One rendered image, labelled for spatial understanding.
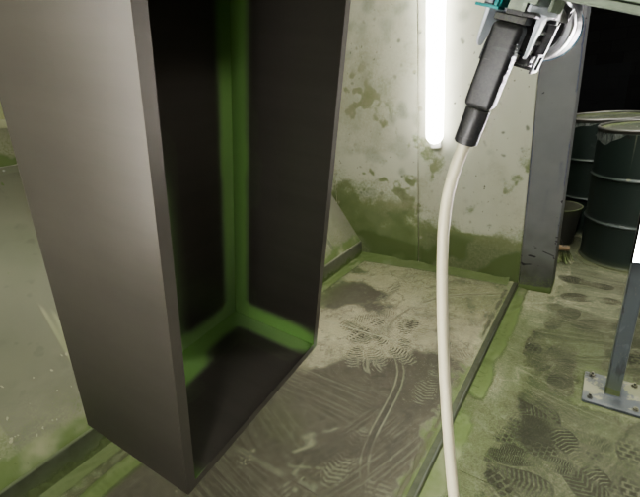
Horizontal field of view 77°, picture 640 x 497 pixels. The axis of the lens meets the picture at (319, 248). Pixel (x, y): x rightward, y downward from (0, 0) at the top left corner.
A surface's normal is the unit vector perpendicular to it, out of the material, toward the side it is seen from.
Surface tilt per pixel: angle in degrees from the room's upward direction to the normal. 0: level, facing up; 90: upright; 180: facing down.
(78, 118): 90
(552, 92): 90
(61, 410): 57
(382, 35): 90
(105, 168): 90
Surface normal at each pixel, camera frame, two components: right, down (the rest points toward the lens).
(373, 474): -0.10, -0.92
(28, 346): 0.64, -0.39
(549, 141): -0.57, 0.36
